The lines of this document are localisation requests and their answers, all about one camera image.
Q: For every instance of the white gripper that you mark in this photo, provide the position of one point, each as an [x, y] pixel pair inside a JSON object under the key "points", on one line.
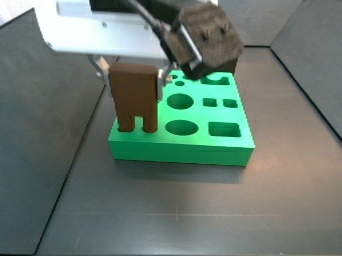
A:
{"points": [[74, 29]]}

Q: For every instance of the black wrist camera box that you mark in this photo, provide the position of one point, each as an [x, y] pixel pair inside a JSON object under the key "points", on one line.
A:
{"points": [[206, 40]]}

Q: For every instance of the brown two-pronged peg block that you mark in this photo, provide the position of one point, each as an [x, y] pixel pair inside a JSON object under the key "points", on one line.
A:
{"points": [[134, 90]]}

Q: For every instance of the black curved holder stand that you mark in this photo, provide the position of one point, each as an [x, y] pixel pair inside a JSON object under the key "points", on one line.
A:
{"points": [[229, 67]]}

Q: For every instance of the green foam shape board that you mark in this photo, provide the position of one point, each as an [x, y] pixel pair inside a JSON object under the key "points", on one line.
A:
{"points": [[202, 125]]}

